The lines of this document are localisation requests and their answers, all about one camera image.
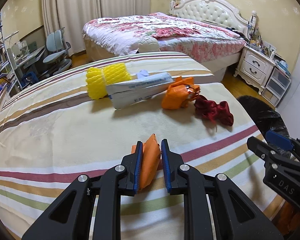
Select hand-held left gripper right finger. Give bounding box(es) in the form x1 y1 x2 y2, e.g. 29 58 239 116
161 139 284 240

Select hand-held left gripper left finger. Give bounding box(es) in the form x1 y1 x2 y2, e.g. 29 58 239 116
21 141 143 240

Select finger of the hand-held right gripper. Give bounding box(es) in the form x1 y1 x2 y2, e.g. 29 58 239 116
247 136 300 173
266 130 300 157

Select orange paper piece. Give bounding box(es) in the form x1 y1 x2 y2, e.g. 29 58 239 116
131 133 163 193

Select black bag trash bin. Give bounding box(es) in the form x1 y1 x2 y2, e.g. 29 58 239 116
236 95 294 155

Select dark red wrapper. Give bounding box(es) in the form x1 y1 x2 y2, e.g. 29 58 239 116
194 94 234 133

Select orange plastic bag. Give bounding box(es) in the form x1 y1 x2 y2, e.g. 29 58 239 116
161 76 202 110

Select white cardboard carton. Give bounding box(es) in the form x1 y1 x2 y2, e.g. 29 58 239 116
106 72 174 110

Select yellow foam fruit net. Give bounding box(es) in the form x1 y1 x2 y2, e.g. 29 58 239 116
86 63 133 100

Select orange cloth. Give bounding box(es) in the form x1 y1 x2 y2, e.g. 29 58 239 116
277 200 300 235

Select clear plastic drawer unit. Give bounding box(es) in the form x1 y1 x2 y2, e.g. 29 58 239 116
261 66 292 107

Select blue tissue box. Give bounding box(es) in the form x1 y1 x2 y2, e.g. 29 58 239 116
277 59 290 71

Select white nightstand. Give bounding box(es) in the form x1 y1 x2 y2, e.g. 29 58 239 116
234 45 277 95

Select pile of small toiletries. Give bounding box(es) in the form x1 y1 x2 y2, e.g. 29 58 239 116
249 30 278 58

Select dark cloth pile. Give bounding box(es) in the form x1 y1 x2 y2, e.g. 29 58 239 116
224 25 247 39

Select floral quilt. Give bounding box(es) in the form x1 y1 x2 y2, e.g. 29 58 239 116
82 12 248 63

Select blue crate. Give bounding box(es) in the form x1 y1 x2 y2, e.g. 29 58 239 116
21 71 38 89

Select grey desk chair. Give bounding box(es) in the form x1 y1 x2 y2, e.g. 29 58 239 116
42 29 73 77

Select grey study desk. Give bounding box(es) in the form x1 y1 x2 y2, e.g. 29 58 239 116
6 45 47 88

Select white desk lamp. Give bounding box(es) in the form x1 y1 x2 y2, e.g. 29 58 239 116
5 31 20 65

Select hanging charger cables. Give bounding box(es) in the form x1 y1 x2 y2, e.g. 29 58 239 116
247 10 259 40

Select white tufted bed frame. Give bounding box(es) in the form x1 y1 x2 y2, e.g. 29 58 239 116
84 0 250 80

